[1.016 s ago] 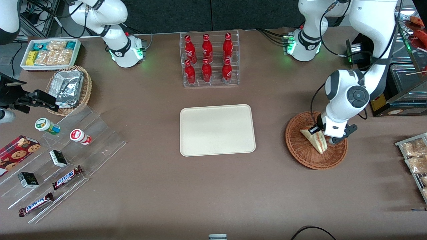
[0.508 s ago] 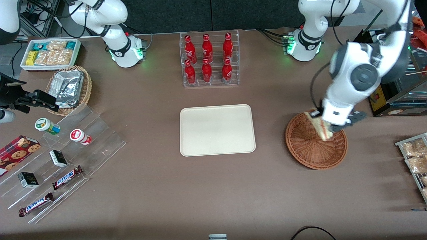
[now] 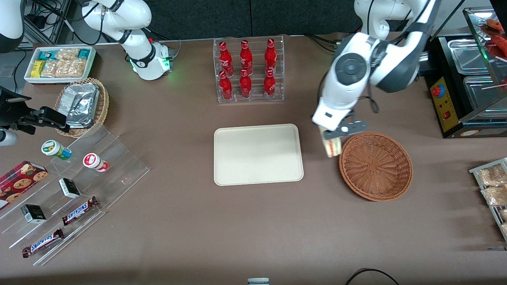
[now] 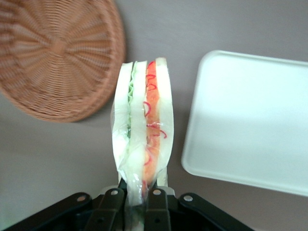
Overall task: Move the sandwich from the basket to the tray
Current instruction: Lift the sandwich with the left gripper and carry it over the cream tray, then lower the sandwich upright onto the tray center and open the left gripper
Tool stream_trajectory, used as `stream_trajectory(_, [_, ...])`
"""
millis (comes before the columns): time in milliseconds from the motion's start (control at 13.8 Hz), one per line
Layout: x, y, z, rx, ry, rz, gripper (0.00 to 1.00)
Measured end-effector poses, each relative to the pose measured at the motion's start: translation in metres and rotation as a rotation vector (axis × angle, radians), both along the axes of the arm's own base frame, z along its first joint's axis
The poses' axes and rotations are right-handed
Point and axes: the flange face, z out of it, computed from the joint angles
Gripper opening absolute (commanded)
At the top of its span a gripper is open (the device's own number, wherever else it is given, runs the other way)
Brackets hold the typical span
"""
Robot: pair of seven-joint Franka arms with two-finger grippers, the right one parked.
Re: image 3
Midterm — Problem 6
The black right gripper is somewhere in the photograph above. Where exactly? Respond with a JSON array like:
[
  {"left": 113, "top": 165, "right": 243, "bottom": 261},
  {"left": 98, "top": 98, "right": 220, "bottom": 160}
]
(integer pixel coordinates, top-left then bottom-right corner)
[{"left": 0, "top": 86, "right": 68, "bottom": 135}]

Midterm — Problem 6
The triangular sandwich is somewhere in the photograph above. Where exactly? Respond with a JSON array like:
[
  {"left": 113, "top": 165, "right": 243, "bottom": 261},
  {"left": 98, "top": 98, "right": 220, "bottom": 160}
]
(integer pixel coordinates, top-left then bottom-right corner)
[{"left": 319, "top": 126, "right": 342, "bottom": 158}]

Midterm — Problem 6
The brown round wicker basket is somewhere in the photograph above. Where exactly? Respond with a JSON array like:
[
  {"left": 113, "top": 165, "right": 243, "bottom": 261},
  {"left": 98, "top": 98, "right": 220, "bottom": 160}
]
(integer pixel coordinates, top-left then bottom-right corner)
[{"left": 339, "top": 131, "right": 414, "bottom": 202}]

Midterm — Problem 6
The light tan wicker basket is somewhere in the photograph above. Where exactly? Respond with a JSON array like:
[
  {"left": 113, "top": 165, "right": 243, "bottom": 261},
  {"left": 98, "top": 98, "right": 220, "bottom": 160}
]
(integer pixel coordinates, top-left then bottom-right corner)
[{"left": 54, "top": 78, "right": 110, "bottom": 138}]

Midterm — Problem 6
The cream plastic tray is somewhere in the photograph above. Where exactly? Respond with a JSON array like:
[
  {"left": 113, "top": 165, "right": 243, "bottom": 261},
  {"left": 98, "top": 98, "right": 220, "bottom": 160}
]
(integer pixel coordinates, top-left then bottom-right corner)
[{"left": 213, "top": 123, "right": 304, "bottom": 186}]

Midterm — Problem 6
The green lid drink cup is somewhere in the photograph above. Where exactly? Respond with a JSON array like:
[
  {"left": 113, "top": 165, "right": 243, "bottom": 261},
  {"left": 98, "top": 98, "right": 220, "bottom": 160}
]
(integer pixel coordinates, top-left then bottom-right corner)
[{"left": 41, "top": 140, "right": 72, "bottom": 161}]

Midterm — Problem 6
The silver foil pack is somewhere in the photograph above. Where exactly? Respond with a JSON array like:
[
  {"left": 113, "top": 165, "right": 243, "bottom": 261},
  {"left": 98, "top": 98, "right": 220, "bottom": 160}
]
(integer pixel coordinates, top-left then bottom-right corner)
[
  {"left": 63, "top": 83, "right": 100, "bottom": 120},
  {"left": 67, "top": 117, "right": 96, "bottom": 129}
]

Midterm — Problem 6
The white rectangular snack bin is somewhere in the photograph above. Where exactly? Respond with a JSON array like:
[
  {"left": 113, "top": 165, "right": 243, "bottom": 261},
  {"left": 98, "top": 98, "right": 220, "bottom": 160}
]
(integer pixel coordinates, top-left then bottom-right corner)
[{"left": 24, "top": 46, "right": 97, "bottom": 85}]

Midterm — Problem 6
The clear bag of crackers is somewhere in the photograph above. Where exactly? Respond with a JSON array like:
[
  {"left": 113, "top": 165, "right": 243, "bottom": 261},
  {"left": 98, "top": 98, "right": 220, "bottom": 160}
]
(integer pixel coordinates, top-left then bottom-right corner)
[
  {"left": 63, "top": 58, "right": 88, "bottom": 78},
  {"left": 40, "top": 59, "right": 66, "bottom": 78},
  {"left": 55, "top": 48, "right": 80, "bottom": 62}
]

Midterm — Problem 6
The red cookie box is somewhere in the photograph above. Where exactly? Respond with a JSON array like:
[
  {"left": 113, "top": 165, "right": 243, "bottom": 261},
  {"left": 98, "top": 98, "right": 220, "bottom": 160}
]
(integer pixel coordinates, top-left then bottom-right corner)
[{"left": 0, "top": 160, "right": 49, "bottom": 210}]

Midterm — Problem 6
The red lid drink cup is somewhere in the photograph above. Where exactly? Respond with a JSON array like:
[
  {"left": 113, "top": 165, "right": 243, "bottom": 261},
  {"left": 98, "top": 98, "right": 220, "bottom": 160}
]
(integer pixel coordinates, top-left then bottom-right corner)
[{"left": 83, "top": 153, "right": 109, "bottom": 173}]

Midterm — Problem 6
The small black box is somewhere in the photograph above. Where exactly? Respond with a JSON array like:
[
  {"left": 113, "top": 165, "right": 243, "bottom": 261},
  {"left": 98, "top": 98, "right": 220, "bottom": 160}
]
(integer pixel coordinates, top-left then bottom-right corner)
[
  {"left": 21, "top": 204, "right": 47, "bottom": 224},
  {"left": 59, "top": 178, "right": 81, "bottom": 199}
]

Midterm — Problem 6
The clear acrylic stepped stand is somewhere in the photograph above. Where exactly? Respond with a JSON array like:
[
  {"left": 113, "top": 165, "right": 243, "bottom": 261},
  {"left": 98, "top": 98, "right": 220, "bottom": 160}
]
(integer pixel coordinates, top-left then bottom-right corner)
[{"left": 0, "top": 125, "right": 150, "bottom": 266}]

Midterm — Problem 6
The red cola bottle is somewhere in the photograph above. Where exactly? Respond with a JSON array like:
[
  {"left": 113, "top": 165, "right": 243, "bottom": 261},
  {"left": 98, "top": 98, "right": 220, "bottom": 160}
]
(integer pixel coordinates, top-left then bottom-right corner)
[
  {"left": 264, "top": 38, "right": 277, "bottom": 74},
  {"left": 219, "top": 41, "right": 234, "bottom": 76},
  {"left": 263, "top": 68, "right": 276, "bottom": 99},
  {"left": 239, "top": 40, "right": 253, "bottom": 76},
  {"left": 219, "top": 70, "right": 233, "bottom": 101},
  {"left": 239, "top": 69, "right": 252, "bottom": 99}
]

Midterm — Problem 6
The clear acrylic bottle rack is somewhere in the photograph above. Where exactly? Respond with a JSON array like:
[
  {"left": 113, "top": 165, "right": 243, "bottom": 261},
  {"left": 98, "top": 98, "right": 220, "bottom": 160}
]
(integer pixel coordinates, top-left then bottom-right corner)
[{"left": 213, "top": 35, "right": 285, "bottom": 104}]

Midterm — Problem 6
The black box with green light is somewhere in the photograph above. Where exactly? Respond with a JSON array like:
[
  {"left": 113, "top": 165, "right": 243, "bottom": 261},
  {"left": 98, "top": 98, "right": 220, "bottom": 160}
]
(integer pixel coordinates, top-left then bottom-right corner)
[{"left": 419, "top": 51, "right": 432, "bottom": 76}]

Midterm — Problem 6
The Snickers chocolate bar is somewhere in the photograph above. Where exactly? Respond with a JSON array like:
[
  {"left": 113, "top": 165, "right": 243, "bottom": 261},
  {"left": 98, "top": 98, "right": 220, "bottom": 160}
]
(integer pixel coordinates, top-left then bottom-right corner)
[
  {"left": 62, "top": 196, "right": 99, "bottom": 226},
  {"left": 22, "top": 228, "right": 65, "bottom": 258}
]

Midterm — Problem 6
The black food warmer cabinet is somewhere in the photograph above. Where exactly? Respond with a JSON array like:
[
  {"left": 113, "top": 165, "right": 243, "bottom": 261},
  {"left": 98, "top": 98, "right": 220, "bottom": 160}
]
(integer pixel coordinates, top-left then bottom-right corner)
[{"left": 430, "top": 6, "right": 507, "bottom": 139}]

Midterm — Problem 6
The steel warmer pan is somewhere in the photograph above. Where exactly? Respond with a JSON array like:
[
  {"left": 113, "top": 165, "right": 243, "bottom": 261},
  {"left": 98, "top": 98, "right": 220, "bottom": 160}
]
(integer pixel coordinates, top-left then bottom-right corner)
[
  {"left": 448, "top": 38, "right": 494, "bottom": 76},
  {"left": 463, "top": 75, "right": 507, "bottom": 119}
]

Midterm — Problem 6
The red sausage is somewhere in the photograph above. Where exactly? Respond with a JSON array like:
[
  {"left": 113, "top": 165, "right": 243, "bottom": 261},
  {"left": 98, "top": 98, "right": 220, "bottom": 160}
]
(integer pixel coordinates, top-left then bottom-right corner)
[
  {"left": 485, "top": 19, "right": 507, "bottom": 35},
  {"left": 489, "top": 36, "right": 507, "bottom": 56}
]

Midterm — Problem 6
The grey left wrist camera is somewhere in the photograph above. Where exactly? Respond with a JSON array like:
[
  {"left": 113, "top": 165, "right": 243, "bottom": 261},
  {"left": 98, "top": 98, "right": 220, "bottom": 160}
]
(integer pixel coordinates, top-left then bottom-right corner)
[{"left": 323, "top": 121, "right": 368, "bottom": 140}]

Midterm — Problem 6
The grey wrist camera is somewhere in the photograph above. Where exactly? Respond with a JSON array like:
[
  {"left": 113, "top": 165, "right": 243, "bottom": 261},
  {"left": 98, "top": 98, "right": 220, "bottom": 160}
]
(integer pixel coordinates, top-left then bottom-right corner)
[
  {"left": 0, "top": 129, "right": 19, "bottom": 147},
  {"left": 323, "top": 121, "right": 368, "bottom": 140}
]

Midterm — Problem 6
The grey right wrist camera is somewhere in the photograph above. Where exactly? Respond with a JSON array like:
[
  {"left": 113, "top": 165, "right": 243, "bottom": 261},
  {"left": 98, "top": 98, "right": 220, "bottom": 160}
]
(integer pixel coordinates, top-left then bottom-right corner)
[{"left": 0, "top": 129, "right": 19, "bottom": 147}]

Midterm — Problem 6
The black base cable bundle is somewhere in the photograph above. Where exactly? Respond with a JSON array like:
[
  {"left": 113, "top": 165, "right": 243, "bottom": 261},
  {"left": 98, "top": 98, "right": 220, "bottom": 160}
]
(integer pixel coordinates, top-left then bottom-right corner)
[{"left": 304, "top": 34, "right": 341, "bottom": 54}]

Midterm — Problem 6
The aluminium frame rack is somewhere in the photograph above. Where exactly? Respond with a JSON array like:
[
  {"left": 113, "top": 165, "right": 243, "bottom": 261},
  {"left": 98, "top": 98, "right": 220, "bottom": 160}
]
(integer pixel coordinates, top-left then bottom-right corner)
[{"left": 24, "top": 0, "right": 74, "bottom": 46}]

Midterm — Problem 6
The grey wire rack tray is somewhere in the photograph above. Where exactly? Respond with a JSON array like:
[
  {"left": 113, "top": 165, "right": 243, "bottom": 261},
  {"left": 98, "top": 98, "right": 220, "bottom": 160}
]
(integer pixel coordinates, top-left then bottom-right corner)
[{"left": 469, "top": 158, "right": 507, "bottom": 242}]

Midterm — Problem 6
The black looped cable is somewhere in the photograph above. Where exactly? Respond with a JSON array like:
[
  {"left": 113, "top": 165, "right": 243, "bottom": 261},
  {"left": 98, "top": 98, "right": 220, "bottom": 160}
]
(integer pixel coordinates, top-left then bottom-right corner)
[{"left": 345, "top": 268, "right": 400, "bottom": 285}]

